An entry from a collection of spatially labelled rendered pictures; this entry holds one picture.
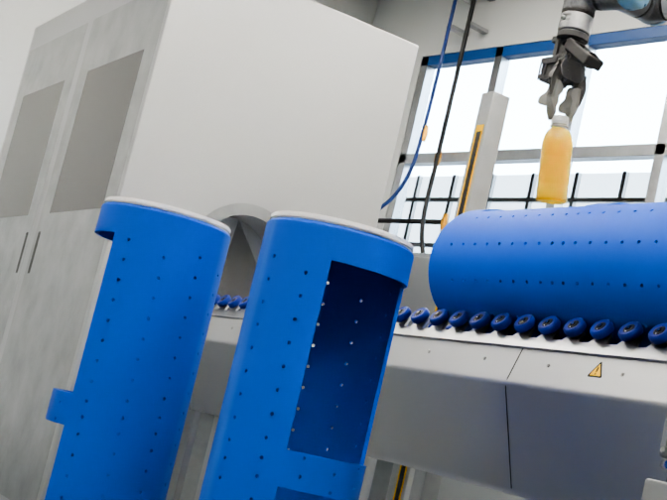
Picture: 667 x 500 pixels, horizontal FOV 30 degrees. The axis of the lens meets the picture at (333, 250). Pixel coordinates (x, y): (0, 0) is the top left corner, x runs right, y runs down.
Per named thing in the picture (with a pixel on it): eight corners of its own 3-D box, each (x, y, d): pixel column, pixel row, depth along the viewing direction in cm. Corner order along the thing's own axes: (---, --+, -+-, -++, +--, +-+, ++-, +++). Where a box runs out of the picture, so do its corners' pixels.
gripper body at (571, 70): (560, 92, 289) (571, 44, 290) (585, 88, 281) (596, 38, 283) (534, 81, 285) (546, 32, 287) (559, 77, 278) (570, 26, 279)
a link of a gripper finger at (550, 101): (537, 122, 283) (550, 86, 285) (553, 119, 278) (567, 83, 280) (527, 115, 282) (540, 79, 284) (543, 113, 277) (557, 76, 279)
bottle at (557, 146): (534, 199, 275) (543, 117, 277) (535, 204, 282) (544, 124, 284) (566, 202, 274) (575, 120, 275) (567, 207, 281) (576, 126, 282)
